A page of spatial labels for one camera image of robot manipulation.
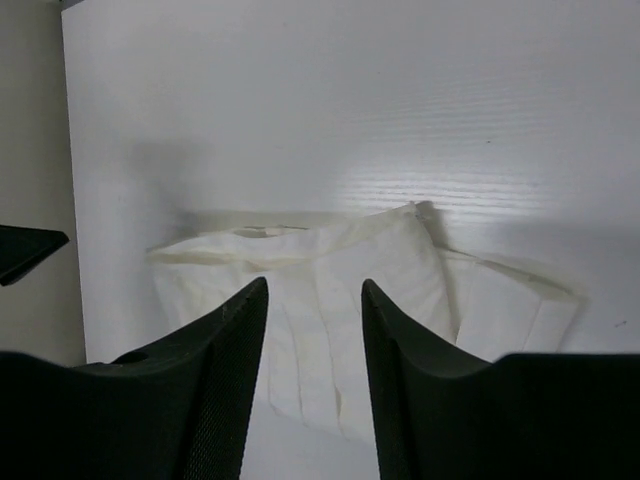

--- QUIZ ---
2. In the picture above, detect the white skirt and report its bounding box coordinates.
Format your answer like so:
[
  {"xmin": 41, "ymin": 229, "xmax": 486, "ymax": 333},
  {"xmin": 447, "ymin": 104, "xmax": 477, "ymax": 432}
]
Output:
[{"xmin": 148, "ymin": 204, "xmax": 581, "ymax": 443}]

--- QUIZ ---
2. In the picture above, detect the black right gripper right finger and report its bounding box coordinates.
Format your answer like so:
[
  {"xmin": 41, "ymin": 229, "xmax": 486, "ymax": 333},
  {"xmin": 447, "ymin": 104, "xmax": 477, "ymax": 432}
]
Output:
[{"xmin": 361, "ymin": 280, "xmax": 639, "ymax": 479}]

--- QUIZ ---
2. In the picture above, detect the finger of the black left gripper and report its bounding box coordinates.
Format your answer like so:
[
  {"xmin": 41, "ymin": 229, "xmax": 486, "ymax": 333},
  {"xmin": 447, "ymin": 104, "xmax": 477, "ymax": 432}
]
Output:
[{"xmin": 0, "ymin": 225, "xmax": 69, "ymax": 287}]

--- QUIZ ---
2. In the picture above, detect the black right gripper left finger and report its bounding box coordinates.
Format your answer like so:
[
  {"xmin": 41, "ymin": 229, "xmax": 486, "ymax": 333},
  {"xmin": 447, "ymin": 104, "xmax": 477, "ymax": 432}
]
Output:
[{"xmin": 1, "ymin": 278, "xmax": 269, "ymax": 479}]

